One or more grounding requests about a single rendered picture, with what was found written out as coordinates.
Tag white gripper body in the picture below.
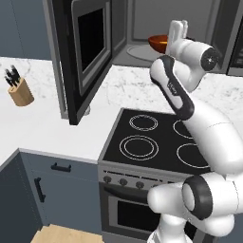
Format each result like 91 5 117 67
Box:
167 19 190 45

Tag grey microwave oven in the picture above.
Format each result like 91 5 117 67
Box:
42 0 243 78

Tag orange bowl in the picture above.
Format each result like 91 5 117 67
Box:
147 34 170 54

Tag grey microwave turntable plate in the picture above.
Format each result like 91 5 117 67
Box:
126 44 166 63

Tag black microwave door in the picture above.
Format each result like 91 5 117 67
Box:
42 0 114 126

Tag silver oven door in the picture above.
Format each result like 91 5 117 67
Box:
99 181 203 243

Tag blue-grey cupboard door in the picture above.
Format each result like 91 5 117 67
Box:
29 170 103 235

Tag black glass hob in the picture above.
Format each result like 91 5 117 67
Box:
98 107 214 176

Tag wooden knife block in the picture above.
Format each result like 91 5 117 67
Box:
3 65 35 107

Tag blue-grey drawer front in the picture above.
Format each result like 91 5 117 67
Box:
19 152 100 183

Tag silver oven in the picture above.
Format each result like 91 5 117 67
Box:
97 160 216 243

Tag blue-grey wall cupboard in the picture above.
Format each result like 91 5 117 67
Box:
0 0 52 62

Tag dark oven door handle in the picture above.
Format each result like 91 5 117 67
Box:
103 184 150 205

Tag black drawer handle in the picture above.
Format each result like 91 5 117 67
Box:
50 162 72 174

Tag black cupboard door handle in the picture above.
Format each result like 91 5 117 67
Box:
33 177 47 204

